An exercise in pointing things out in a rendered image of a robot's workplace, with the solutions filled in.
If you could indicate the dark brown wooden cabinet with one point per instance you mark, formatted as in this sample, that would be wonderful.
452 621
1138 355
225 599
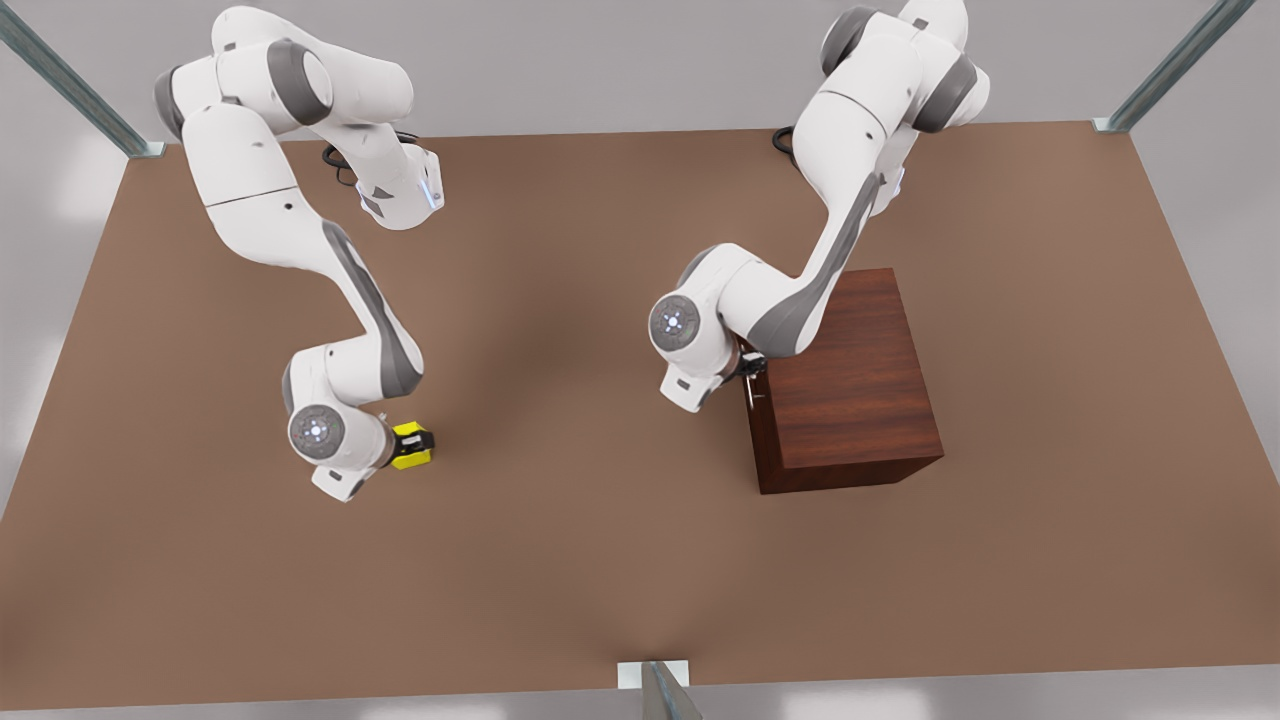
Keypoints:
850 390

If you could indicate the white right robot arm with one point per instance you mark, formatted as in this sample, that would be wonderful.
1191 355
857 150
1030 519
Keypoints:
250 200

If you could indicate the yellow and black block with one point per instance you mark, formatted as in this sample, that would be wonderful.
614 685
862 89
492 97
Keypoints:
410 456

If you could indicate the silver frame post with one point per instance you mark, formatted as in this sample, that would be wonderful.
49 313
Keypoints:
70 82
662 692
1170 68

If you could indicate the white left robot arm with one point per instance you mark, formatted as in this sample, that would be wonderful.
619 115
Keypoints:
850 140

